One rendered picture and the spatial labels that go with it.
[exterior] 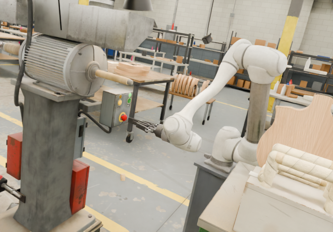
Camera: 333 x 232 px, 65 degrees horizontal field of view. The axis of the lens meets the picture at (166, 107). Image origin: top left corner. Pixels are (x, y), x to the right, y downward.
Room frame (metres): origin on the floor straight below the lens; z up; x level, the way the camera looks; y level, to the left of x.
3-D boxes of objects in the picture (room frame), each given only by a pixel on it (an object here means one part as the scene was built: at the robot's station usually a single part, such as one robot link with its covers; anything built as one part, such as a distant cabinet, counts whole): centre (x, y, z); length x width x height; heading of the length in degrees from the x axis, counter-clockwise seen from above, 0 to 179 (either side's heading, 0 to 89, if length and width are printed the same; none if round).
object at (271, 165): (0.70, -0.33, 1.15); 0.03 x 0.03 x 0.09
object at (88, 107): (1.44, 0.39, 1.02); 0.19 x 0.04 x 0.04; 154
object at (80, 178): (1.49, 0.54, 0.49); 0.25 x 0.12 x 0.37; 64
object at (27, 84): (1.34, 0.61, 1.11); 0.36 x 0.24 x 0.04; 64
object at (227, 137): (1.66, -0.45, 0.87); 0.18 x 0.16 x 0.22; 46
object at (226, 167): (1.68, -0.42, 0.73); 0.22 x 0.18 x 0.06; 57
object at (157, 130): (1.36, 0.03, 0.97); 0.09 x 0.08 x 0.07; 64
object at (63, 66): (1.32, 0.55, 1.25); 0.41 x 0.27 x 0.26; 64
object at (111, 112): (1.50, 0.36, 0.99); 0.24 x 0.21 x 0.26; 64
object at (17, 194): (1.31, 0.81, 0.46); 0.25 x 0.07 x 0.08; 64
